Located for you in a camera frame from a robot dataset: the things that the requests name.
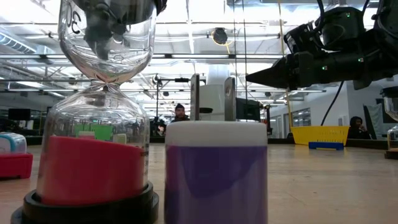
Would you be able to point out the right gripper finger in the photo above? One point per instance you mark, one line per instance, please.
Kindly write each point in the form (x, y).
(273, 74)

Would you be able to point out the blue box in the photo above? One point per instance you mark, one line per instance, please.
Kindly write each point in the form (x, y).
(326, 145)

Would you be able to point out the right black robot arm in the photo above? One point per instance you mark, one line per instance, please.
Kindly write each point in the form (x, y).
(342, 28)

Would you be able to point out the black perforated case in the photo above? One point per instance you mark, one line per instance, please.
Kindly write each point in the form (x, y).
(247, 109)

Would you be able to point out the person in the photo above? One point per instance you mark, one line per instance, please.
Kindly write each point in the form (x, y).
(357, 127)
(180, 113)

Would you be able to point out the black round ceiling device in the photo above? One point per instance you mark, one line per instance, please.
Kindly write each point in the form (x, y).
(220, 36)

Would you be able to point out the yellow plastic bin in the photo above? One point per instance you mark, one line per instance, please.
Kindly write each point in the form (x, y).
(320, 135)

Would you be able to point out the black light stand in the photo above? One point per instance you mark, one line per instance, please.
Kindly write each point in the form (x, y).
(182, 80)

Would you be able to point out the purple jar with white lid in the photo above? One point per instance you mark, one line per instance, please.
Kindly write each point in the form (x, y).
(216, 180)

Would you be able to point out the green plastic bin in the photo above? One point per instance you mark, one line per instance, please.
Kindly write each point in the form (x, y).
(93, 132)

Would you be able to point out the pink sand hourglass black caps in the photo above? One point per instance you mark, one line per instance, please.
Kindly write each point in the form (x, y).
(93, 171)

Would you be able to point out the black monitor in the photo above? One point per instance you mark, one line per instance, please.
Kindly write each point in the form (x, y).
(19, 114)

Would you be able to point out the red flat box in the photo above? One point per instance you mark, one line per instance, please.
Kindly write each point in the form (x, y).
(15, 165)

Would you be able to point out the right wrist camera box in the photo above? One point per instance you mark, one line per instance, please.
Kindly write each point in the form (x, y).
(300, 37)

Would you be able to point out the grey metal post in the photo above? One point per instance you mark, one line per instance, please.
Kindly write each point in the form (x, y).
(195, 96)
(230, 99)

